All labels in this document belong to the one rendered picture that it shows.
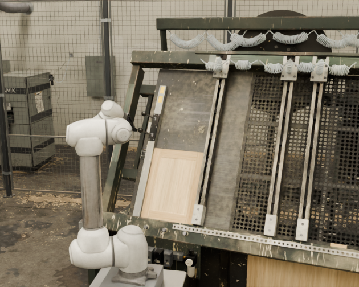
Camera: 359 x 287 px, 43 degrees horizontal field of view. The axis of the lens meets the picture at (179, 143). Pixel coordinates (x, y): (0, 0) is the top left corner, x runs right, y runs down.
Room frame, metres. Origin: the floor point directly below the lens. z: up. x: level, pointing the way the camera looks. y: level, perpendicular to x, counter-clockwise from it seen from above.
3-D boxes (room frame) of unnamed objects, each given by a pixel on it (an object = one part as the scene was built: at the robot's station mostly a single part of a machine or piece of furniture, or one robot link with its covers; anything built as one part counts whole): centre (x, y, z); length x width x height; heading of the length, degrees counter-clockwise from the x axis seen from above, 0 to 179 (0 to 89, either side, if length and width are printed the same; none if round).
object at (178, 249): (2.64, 0.13, 0.69); 0.50 x 0.14 x 0.24; 69
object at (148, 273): (2.19, 0.23, 0.87); 0.22 x 0.18 x 0.06; 76
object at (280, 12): (3.59, -0.76, 1.85); 0.80 x 0.06 x 0.80; 69
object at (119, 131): (2.25, 0.30, 1.61); 0.18 x 0.14 x 0.13; 12
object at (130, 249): (2.19, 0.25, 1.01); 0.18 x 0.16 x 0.22; 102
